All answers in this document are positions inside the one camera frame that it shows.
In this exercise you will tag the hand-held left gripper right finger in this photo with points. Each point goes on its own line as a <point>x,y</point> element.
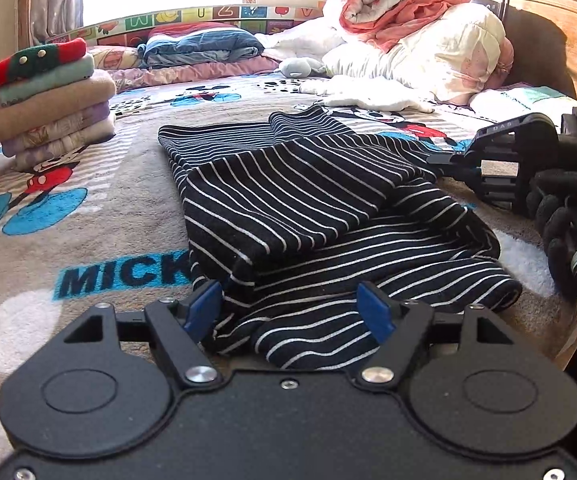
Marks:
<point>376,315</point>

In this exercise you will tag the stack of folded clothes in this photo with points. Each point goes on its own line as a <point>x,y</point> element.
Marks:
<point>53,105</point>

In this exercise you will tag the pink pillow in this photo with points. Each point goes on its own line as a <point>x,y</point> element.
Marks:
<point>504,60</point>

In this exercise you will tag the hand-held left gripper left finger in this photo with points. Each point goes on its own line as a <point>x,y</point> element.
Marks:
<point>203,310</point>

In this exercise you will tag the black white-striped garment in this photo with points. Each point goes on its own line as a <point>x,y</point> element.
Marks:
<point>318,210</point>

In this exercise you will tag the colourful alphabet foam panel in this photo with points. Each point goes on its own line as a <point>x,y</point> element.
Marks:
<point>193,15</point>

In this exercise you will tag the printed cartoon blanket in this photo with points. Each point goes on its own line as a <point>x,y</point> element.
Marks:
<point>93,240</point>

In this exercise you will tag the white cloth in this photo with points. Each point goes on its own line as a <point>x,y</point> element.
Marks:
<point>368,95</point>

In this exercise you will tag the white and teal pillow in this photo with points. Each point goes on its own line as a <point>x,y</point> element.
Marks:
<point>513,102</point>

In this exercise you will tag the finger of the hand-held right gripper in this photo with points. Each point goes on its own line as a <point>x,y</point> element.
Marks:
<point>451,158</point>
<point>468,175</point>

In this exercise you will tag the wooden headboard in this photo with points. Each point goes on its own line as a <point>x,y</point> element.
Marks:
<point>543,45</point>

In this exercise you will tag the grey plush toy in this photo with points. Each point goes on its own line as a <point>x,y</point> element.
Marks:
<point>298,66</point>

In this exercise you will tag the coral and white rolled quilt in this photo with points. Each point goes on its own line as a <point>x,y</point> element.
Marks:
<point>403,5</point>

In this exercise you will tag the blue folded quilt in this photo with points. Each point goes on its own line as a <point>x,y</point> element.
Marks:
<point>203,45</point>

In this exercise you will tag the person's right hand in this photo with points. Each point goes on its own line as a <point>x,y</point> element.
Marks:
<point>568,210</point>

